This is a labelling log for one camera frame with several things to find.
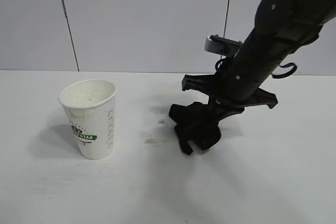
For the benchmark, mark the black and purple cloth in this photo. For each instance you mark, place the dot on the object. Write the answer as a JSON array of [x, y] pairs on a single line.
[[199, 134]]

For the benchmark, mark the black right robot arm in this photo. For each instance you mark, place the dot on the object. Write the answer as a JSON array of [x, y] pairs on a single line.
[[275, 37]]

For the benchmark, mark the large brown coffee spill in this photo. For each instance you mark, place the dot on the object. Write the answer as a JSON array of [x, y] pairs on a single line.
[[151, 141]]

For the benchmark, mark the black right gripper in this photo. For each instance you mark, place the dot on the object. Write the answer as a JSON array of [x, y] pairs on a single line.
[[197, 82]]

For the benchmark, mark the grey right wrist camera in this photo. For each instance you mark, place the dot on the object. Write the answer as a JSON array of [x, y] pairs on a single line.
[[212, 45]]

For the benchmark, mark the white Coffee Star paper cup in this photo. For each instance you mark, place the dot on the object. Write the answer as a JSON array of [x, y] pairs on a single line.
[[86, 129]]

